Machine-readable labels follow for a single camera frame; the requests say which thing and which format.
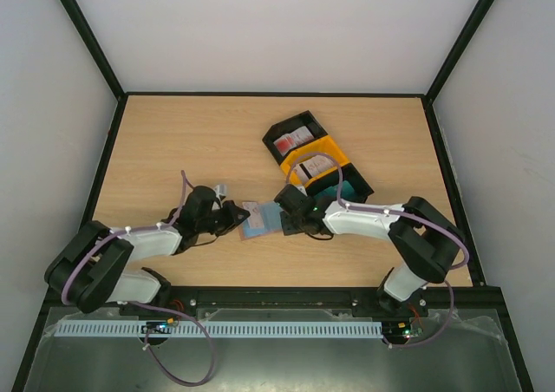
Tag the black aluminium frame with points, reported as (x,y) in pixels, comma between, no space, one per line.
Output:
(480,292)

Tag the black bin with red cards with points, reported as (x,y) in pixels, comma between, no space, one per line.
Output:
(305,118)

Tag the teal card stack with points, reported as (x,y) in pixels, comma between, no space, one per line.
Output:
(347,193)

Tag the white pink credit card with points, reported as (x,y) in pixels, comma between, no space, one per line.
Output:
(256,220)

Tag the controller board with leds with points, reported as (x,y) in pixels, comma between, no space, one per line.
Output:
(401,331)
(165,327)

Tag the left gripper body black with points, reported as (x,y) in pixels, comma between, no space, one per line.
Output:
(208,225)

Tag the black bin with teal cards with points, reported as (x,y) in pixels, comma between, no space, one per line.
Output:
(354,187)

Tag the brown leather card holder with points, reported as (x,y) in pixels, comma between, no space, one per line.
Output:
(264,219)

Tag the left controller board with leds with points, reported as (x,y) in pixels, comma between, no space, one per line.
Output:
(165,327)

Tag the yellow plastic bin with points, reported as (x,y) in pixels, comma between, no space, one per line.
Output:
(325,146)

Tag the white pink card stack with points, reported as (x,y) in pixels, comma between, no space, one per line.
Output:
(312,167)

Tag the right controller board with leds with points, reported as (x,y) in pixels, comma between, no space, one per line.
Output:
(401,331)

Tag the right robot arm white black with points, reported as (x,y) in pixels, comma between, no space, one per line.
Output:
(429,244)

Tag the light blue slotted cable duct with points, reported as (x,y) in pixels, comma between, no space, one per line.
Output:
(221,329)

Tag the red white card stack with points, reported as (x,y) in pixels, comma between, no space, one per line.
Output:
(293,139)

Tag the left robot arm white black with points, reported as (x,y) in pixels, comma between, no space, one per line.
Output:
(93,268)

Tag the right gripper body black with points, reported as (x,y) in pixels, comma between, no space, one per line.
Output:
(288,220)

